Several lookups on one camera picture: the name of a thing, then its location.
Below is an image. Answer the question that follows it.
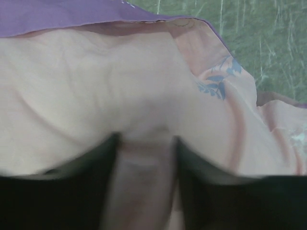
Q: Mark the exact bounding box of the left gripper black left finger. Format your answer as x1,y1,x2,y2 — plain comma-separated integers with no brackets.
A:
0,134,119,230

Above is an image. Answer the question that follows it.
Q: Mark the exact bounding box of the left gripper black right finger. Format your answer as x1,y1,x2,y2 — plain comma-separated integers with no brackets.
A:
175,138,307,230

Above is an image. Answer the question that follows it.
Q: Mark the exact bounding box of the pink pillowcase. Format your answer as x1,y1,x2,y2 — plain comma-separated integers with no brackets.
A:
0,26,307,230

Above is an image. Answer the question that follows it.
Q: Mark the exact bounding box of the purple princess print pillowcase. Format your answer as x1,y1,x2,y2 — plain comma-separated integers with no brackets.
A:
0,0,245,111

